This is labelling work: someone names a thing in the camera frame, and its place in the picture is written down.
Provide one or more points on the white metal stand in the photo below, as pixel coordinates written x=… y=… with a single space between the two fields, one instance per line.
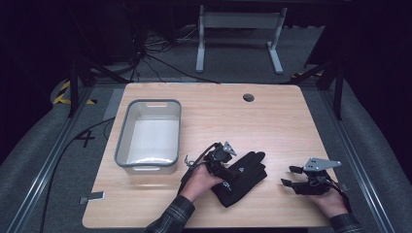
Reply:
x=239 y=20

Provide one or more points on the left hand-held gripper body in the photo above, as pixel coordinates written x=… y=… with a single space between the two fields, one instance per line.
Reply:
x=218 y=158

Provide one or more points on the black tape floor mark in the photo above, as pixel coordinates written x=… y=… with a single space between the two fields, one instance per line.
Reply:
x=85 y=138

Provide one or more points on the grey tape piece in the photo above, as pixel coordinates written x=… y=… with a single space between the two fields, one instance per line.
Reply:
x=94 y=196

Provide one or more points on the round grey table grommet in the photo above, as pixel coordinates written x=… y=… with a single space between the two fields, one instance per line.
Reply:
x=248 y=97

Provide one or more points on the person's right hand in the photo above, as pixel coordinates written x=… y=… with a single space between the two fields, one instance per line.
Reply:
x=333 y=202

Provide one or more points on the aluminium floor rail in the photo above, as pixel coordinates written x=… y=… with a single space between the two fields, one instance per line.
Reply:
x=359 y=161
x=48 y=161

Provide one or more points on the grey plastic bin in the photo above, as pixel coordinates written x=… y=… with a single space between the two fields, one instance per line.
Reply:
x=152 y=139

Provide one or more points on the black metal frame leg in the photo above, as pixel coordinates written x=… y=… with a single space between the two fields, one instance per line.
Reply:
x=74 y=87
x=338 y=90

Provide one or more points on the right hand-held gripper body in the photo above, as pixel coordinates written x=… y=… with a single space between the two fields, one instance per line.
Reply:
x=319 y=183

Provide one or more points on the person's left hand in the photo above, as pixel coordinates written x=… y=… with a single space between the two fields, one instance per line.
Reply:
x=197 y=184

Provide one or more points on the yellow black hazard tape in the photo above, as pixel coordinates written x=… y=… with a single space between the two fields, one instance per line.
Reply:
x=63 y=93

